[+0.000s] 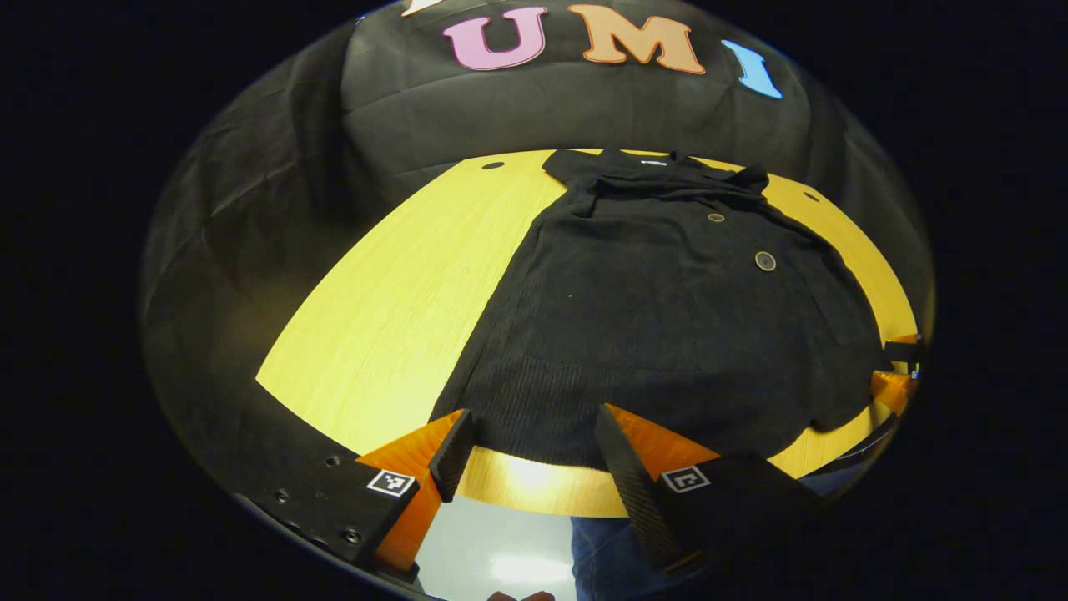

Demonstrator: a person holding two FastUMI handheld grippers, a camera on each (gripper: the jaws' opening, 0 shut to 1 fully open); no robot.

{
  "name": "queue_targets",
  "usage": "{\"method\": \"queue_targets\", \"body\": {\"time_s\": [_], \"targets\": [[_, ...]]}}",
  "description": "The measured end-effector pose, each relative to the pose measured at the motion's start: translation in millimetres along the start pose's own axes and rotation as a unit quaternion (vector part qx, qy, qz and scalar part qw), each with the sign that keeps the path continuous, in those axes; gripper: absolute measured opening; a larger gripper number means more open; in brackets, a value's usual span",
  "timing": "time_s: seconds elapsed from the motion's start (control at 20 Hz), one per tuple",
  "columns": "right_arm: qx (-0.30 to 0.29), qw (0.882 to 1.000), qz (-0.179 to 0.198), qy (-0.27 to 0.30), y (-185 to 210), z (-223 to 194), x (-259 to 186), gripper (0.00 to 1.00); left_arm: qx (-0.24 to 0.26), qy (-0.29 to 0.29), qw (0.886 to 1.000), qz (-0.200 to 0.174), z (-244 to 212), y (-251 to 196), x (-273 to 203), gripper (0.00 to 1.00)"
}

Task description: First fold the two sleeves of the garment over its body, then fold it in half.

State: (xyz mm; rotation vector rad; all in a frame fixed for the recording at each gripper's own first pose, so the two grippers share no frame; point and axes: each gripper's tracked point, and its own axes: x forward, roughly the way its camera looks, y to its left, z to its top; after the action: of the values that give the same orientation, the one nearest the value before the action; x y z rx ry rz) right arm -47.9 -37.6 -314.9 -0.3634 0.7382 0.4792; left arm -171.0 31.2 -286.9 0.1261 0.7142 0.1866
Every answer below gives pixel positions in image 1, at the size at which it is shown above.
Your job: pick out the black knit cardigan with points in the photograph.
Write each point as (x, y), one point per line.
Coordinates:
(667, 317)

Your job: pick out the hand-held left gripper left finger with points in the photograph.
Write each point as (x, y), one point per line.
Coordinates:
(453, 455)

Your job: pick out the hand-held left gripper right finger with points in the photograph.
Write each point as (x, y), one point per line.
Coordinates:
(634, 492)

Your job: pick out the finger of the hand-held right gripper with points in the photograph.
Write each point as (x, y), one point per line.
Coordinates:
(891, 391)

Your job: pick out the black backdrop cloth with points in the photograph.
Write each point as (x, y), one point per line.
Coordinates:
(542, 108)

